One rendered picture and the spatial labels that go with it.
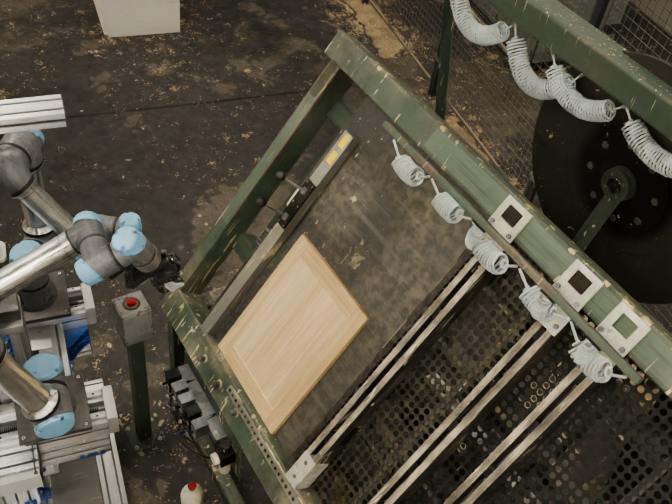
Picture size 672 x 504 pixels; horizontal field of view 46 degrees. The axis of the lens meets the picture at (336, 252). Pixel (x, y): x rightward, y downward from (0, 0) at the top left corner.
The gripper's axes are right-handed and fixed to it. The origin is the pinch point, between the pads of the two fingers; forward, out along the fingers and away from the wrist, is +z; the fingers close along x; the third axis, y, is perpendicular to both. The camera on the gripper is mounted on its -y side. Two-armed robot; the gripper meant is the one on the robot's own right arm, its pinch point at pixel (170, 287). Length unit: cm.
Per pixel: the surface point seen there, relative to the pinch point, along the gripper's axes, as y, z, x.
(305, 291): 31, 51, 8
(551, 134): 126, 35, 32
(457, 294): 80, 18, -19
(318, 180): 46, 38, 42
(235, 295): 2, 63, 19
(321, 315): 35, 49, -3
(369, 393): 46, 40, -36
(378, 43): 89, 325, 316
